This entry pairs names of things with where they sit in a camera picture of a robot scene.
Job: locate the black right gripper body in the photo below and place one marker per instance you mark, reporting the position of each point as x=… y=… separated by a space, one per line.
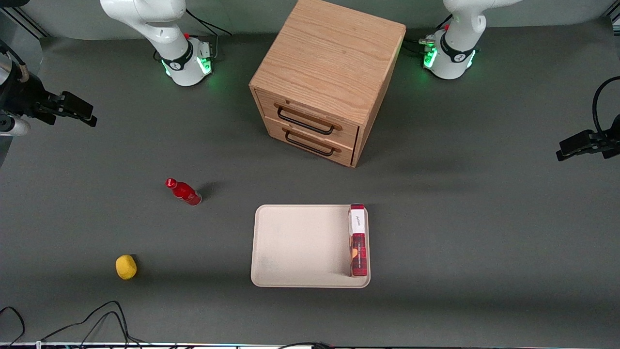
x=24 y=97

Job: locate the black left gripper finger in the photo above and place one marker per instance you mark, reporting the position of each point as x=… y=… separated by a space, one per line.
x=581 y=152
x=581 y=139

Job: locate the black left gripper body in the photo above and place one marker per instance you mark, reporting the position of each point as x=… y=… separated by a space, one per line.
x=611 y=144

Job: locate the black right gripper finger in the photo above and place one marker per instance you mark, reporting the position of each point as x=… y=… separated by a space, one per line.
x=90 y=121
x=77 y=104

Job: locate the wooden drawer with small notch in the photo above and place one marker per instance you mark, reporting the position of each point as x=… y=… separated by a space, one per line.
x=348 y=133

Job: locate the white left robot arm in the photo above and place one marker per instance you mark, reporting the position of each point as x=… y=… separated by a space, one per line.
x=457 y=46

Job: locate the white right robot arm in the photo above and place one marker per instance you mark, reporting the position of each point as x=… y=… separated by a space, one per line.
x=160 y=29

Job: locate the plain wooden drawer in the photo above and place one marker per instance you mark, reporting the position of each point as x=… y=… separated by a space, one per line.
x=345 y=154

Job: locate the wooden two-drawer cabinet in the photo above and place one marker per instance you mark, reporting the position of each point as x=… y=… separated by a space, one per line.
x=329 y=48

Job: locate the red bottle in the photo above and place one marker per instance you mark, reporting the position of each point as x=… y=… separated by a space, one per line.
x=185 y=193

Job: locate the yellow lemon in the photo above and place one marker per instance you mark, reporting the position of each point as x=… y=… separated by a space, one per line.
x=126 y=267

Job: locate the red tartan shortbread box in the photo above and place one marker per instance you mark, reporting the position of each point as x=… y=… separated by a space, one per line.
x=358 y=252

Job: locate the beige plastic tray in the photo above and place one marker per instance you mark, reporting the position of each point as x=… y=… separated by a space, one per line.
x=300 y=247

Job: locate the aluminium frame profile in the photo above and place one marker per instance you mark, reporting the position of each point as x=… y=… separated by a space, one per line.
x=24 y=23
x=613 y=18

